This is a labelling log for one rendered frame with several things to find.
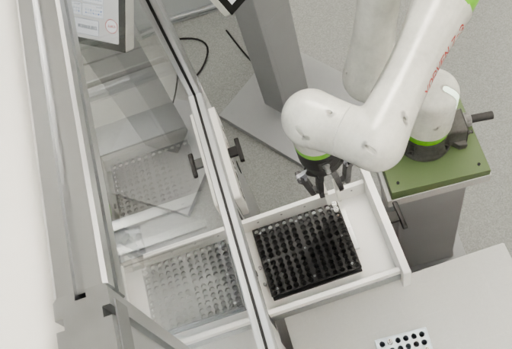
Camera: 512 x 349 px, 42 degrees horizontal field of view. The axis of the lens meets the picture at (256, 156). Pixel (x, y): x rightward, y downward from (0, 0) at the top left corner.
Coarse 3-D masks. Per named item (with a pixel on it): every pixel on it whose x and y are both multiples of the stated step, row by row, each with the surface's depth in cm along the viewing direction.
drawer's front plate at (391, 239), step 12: (360, 168) 163; (372, 180) 161; (372, 192) 160; (372, 204) 164; (384, 216) 156; (384, 228) 156; (396, 240) 153; (396, 252) 152; (396, 264) 157; (408, 276) 152
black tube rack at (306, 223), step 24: (312, 216) 163; (336, 216) 165; (264, 240) 165; (288, 240) 161; (312, 240) 160; (336, 240) 159; (264, 264) 162; (288, 264) 161; (312, 264) 157; (336, 264) 156; (288, 288) 159
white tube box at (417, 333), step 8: (424, 328) 156; (392, 336) 156; (400, 336) 156; (408, 336) 156; (416, 336) 156; (424, 336) 155; (376, 344) 156; (384, 344) 158; (392, 344) 155; (400, 344) 155; (408, 344) 156; (416, 344) 158; (424, 344) 157
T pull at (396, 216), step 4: (392, 204) 160; (396, 204) 159; (396, 208) 158; (392, 212) 158; (396, 212) 158; (400, 212) 158; (392, 216) 158; (396, 216) 157; (400, 216) 157; (392, 220) 157; (396, 220) 157; (400, 220) 157; (404, 220) 157; (404, 224) 156; (404, 228) 156
